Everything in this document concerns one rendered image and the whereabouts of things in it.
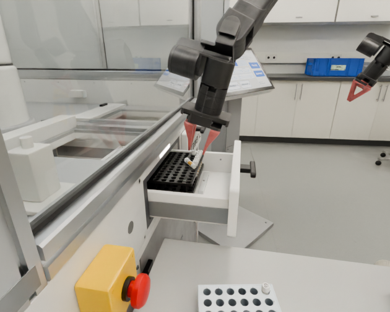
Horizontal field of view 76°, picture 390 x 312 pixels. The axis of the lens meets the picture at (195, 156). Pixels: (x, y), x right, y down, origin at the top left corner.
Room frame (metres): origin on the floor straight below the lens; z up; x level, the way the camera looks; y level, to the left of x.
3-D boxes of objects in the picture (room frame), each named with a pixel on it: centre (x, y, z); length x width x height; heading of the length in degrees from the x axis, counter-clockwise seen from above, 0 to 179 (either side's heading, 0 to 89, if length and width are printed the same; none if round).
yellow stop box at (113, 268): (0.23, 0.11, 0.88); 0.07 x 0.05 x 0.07; 170
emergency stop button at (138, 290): (0.23, 0.07, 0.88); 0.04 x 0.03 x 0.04; 170
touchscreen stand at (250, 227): (1.50, -0.23, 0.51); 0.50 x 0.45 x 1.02; 44
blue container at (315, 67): (3.54, -1.85, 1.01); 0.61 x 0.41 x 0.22; 83
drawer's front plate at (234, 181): (0.53, -0.10, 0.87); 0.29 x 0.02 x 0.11; 170
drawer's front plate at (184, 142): (0.87, 0.01, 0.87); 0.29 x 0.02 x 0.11; 170
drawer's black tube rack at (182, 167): (0.57, 0.10, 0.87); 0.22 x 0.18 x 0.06; 80
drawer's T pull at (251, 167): (0.53, -0.12, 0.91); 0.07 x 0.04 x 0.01; 170
